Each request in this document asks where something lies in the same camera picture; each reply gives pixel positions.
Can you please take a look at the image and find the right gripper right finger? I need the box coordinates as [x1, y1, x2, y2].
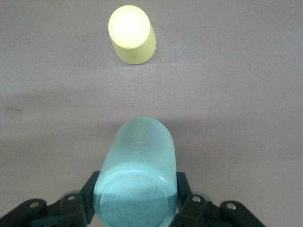
[170, 172, 263, 227]

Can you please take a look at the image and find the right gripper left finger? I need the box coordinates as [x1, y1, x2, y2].
[0, 171, 100, 227]

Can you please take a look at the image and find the pale green plastic cup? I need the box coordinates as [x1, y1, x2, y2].
[93, 116, 178, 227]

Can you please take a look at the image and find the yellow plastic cup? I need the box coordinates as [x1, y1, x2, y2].
[108, 6, 157, 65]

